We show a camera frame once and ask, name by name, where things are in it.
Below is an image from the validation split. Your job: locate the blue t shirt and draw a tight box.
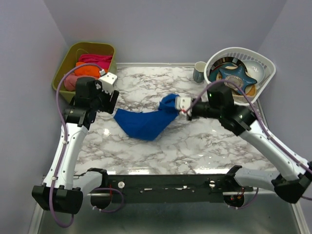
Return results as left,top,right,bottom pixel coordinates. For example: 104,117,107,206
114,94,179,141

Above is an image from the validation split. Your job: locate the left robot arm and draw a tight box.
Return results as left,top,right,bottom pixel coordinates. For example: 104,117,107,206
32,73,119,215

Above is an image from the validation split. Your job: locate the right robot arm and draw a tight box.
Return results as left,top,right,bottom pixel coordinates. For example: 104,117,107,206
175,80,312,204

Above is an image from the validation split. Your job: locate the orange rolled t shirt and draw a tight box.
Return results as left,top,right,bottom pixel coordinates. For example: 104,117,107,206
74,62,110,78

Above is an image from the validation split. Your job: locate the teal plate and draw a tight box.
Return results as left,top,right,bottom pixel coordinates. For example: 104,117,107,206
208,63,237,82

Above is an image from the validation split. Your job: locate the grey white mug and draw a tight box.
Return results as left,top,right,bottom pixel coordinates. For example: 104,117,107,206
193,61,206,83

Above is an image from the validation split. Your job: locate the pink rolled t shirt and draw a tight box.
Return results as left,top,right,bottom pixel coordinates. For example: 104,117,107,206
63,73,80,92

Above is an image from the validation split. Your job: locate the magenta rolled t shirt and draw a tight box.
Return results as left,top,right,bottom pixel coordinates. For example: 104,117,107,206
78,54,113,70

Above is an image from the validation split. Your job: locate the blue star shaped dish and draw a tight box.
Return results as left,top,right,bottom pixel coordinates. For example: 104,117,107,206
218,64,258,96

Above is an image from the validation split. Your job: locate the olive green plastic bin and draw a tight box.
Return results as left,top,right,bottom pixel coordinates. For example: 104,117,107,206
52,42,117,103

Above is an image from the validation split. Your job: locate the white bowl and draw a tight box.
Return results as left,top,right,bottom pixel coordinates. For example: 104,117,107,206
242,60,265,84

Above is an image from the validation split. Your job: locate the white plastic dish basket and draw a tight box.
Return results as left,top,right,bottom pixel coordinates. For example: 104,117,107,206
204,47,276,106

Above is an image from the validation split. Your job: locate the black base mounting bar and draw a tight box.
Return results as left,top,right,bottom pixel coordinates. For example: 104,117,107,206
80,168,254,204

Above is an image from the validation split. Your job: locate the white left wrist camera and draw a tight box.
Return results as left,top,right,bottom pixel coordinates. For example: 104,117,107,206
98,72,117,94

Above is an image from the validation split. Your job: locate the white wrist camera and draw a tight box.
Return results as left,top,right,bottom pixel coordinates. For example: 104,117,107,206
175,96,192,113
98,72,117,94

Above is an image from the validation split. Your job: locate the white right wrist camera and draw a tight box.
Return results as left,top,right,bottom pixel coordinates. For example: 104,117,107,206
175,96,192,113

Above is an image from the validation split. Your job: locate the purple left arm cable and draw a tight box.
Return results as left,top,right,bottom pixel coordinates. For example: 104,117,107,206
48,62,105,229

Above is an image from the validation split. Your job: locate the aluminium rail frame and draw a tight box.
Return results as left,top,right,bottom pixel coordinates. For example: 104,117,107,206
29,191,312,234

